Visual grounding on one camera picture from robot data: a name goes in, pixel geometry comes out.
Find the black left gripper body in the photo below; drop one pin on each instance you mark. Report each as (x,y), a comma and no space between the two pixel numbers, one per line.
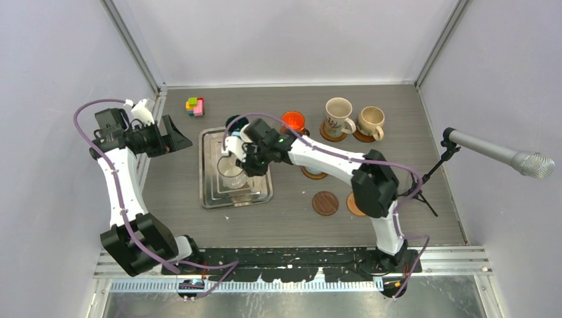
(148,140)

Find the dark walnut coaster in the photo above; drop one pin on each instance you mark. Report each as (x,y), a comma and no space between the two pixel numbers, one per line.
(325,203)

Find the white mug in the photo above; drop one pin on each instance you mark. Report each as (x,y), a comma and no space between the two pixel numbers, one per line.
(230,173)

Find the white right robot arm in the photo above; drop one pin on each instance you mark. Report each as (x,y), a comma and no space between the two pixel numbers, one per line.
(374,185)

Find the beige tall mug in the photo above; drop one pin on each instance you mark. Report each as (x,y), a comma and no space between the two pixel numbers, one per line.
(338,117)

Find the small white cup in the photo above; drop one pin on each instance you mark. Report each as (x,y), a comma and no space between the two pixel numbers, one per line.
(312,171)

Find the light wooden coaster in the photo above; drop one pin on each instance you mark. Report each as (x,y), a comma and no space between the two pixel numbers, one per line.
(352,206)

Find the cream mug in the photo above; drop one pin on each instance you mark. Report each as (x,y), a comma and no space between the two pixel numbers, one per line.
(370,122)

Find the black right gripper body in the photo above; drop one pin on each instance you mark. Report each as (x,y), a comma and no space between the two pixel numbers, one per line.
(257,158)

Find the ringed wooden coaster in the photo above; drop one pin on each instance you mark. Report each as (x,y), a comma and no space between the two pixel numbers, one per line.
(313,176)
(362,137)
(330,138)

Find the grey microphone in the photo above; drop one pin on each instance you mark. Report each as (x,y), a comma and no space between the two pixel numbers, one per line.
(532,164)

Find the dark green mug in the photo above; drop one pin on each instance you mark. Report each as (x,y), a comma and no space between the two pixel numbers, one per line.
(235,126)

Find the metal tray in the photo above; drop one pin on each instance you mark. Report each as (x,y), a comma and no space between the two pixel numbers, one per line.
(213,193)

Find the colourful block puzzle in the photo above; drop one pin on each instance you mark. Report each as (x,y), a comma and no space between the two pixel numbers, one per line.
(195,106)

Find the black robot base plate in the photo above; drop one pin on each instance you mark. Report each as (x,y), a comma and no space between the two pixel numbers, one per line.
(336,264)

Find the orange translucent cup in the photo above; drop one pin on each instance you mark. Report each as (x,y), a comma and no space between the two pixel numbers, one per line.
(295,121)

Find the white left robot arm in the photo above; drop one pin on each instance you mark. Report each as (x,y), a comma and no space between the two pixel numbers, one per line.
(136,239)

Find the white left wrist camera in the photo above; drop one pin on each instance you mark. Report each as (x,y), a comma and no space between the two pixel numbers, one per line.
(142,110)

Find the black microphone tripod stand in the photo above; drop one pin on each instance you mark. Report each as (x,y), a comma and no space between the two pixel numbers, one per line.
(451,149)

